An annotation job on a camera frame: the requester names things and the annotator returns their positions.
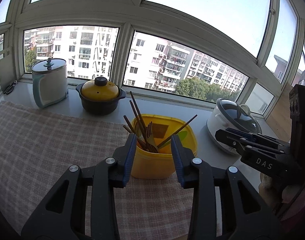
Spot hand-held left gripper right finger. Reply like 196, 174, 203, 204
170, 134, 284, 240

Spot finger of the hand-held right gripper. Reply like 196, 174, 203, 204
215, 129, 290, 159
226, 128, 290, 153

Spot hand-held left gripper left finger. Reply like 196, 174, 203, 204
21, 134, 137, 240

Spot yellow plastic container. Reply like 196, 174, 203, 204
129, 114, 198, 179

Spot green plastic spoon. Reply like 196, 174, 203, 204
167, 131, 188, 145

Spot metal fork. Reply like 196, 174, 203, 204
145, 121, 159, 153

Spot white floral rice cooker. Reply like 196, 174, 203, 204
207, 98, 263, 155

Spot wooden panel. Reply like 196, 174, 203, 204
264, 82, 293, 135

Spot black clay pot yellow lid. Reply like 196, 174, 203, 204
76, 77, 127, 116

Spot pink plaid cloth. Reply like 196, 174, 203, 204
0, 101, 223, 238

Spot black scissors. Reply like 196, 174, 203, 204
3, 80, 18, 95

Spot white cutting board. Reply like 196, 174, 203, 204
0, 47, 15, 93

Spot white electric pot teal handle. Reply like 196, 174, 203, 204
32, 57, 68, 109

